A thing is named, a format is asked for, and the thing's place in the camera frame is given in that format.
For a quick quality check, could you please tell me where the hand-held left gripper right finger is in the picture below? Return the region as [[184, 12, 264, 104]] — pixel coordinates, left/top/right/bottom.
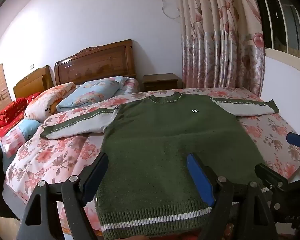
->
[[187, 152, 277, 240]]

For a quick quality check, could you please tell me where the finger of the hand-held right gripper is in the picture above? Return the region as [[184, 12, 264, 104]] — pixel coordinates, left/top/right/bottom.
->
[[286, 132, 300, 153], [254, 163, 291, 198]]

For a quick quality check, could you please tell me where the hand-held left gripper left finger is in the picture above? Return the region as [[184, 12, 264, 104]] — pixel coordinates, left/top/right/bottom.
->
[[16, 152, 109, 240]]

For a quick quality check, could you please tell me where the green and white knit sweater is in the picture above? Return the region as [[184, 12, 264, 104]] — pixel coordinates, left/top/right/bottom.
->
[[39, 92, 280, 239]]

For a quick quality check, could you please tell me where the pink floral bed sheet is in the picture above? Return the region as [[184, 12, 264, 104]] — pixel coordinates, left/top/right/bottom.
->
[[2, 78, 300, 240]]

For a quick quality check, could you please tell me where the blue floral pillow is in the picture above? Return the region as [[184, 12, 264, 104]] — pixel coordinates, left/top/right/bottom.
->
[[56, 76, 129, 113]]

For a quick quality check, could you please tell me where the light blue pink cloth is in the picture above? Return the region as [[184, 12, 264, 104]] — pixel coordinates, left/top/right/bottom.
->
[[0, 119, 42, 155]]

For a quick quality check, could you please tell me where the orange floral pillow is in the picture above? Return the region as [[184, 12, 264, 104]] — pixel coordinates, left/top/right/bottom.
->
[[24, 82, 77, 121]]

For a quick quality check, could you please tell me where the wooden nightstand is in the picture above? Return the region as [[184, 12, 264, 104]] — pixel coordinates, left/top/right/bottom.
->
[[142, 73, 183, 92]]

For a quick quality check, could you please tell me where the red blanket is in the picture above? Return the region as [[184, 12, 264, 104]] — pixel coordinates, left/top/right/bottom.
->
[[0, 91, 43, 141]]

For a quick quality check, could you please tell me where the wide carved wooden headboard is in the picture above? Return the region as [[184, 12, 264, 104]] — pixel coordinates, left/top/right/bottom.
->
[[54, 39, 137, 86]]

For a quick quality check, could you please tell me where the curved wooden headboard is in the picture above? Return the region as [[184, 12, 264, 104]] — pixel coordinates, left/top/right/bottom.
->
[[13, 65, 54, 98]]

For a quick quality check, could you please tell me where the window with white bars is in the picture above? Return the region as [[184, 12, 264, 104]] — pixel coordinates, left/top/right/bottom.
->
[[250, 0, 300, 63]]

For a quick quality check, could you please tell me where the pink floral curtain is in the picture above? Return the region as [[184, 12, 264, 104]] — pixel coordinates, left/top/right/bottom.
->
[[177, 0, 266, 97]]

